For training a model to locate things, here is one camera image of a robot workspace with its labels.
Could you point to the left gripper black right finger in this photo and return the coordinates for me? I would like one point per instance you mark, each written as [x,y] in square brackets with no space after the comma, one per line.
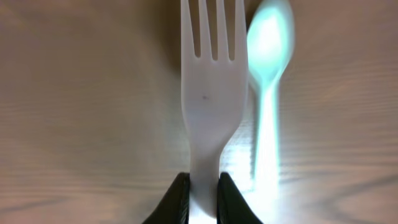
[231,205]

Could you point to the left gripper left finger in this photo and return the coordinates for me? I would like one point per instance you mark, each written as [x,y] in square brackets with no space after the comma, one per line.
[174,205]

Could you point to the white plastic fork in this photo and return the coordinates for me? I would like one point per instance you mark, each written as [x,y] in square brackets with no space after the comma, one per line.
[213,96]

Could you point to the light blue plastic spoon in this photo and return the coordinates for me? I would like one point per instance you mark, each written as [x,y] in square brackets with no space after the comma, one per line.
[271,40]

